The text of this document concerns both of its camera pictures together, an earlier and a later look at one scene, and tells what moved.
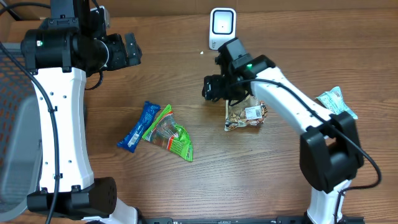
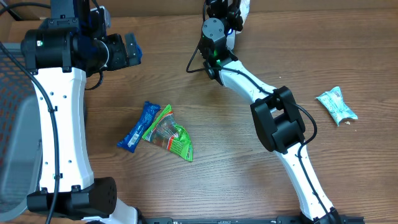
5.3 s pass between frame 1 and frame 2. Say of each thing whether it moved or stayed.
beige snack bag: moved
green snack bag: stayed
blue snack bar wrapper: stayed
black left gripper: stayed
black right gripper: moved
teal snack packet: stayed
